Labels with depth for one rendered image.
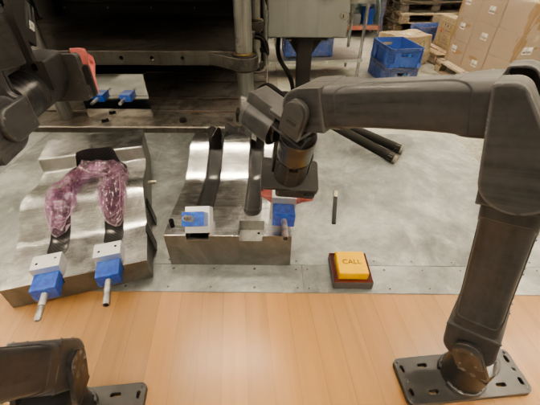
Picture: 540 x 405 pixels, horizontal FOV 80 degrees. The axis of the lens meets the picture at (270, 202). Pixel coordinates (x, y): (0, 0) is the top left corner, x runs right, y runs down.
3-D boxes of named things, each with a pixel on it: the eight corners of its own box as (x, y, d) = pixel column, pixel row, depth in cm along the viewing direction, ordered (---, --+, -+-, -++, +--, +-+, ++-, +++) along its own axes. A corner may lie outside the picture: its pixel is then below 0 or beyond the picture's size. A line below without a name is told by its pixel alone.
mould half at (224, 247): (289, 265, 70) (292, 219, 62) (171, 264, 71) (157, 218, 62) (284, 150, 109) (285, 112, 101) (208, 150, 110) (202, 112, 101)
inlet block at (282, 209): (296, 251, 59) (300, 227, 56) (269, 249, 59) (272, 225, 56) (292, 211, 70) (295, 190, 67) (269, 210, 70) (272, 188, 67)
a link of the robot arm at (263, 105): (228, 133, 52) (241, 63, 43) (262, 116, 57) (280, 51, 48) (281, 176, 49) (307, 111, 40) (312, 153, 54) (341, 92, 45)
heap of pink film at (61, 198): (130, 223, 72) (120, 196, 67) (42, 240, 68) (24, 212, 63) (134, 165, 92) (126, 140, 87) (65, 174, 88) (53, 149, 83)
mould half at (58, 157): (153, 277, 68) (140, 240, 61) (13, 308, 62) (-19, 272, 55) (151, 158, 105) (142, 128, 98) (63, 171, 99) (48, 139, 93)
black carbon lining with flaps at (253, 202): (263, 222, 71) (262, 188, 65) (190, 222, 71) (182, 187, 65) (266, 145, 98) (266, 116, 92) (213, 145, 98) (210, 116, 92)
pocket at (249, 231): (263, 248, 67) (263, 235, 65) (238, 248, 67) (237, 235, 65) (264, 233, 71) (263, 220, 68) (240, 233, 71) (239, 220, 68)
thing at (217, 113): (263, 141, 130) (263, 124, 126) (-54, 139, 132) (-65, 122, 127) (267, 75, 196) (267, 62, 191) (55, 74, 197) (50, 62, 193)
